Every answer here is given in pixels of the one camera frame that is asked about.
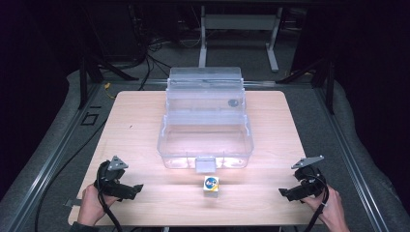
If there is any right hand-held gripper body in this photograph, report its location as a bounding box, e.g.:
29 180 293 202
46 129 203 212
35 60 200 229
290 155 328 201

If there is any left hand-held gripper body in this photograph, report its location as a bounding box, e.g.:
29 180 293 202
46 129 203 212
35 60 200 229
95 155 130 197

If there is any small white printed carton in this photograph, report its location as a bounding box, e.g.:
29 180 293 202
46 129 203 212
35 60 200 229
203 175 220 193

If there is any clear plastic tiered storage box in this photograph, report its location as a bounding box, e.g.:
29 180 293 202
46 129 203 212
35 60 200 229
157 66 254 174

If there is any person's left hand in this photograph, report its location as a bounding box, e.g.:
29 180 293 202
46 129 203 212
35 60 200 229
76 184 121 227

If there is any person's right hand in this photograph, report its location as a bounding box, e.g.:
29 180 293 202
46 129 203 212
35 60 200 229
300 185 351 232

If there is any black metal stand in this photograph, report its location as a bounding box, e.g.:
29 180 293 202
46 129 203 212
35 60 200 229
277 54 337 114
78 54 139 110

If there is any left hand-held gripper black cable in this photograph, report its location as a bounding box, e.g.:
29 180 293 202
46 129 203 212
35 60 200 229
96 182 124 232

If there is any hand-held gripper black cable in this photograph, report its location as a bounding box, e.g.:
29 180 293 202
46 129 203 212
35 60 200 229
304 185 331 232
96 182 124 232

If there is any right hand-held gripper black cable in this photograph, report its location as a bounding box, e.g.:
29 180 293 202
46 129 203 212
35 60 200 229
304 185 331 232

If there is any aluminium floor rail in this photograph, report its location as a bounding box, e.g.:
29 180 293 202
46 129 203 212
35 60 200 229
0 82 102 232
312 86 390 232

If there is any long black floor cable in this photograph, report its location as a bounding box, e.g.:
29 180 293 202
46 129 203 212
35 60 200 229
33 119 109 232

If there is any yellow cable connector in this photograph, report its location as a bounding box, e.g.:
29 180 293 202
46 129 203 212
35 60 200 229
102 82 116 100

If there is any tangle of black cables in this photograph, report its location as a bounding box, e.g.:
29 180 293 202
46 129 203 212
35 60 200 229
128 4 173 92

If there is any white metal table frame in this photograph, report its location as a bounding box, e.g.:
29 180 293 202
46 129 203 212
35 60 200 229
197 5 283 73

